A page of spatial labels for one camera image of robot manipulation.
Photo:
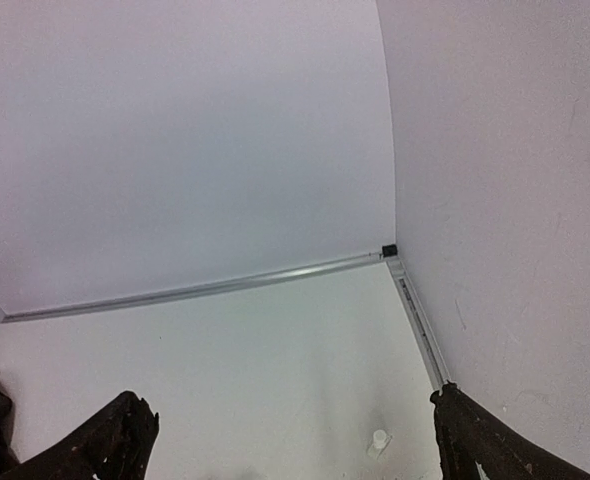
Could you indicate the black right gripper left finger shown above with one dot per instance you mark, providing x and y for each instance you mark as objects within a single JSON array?
[{"x": 115, "y": 443}]

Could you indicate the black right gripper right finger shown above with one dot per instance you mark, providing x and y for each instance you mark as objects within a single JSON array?
[{"x": 474, "y": 444}]

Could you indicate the clear nail polish bottle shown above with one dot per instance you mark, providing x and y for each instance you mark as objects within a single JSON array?
[{"x": 380, "y": 440}]

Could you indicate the aluminium right table rail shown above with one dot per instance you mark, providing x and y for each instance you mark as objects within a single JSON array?
[{"x": 429, "y": 349}]

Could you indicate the aluminium table rail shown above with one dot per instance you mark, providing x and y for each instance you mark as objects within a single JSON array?
[
  {"x": 198, "y": 291},
  {"x": 429, "y": 349}
]

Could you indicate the black corner bracket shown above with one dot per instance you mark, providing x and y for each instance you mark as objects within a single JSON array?
[{"x": 389, "y": 251}]

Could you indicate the aluminium back table rail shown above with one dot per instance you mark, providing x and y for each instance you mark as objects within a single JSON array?
[{"x": 198, "y": 291}]

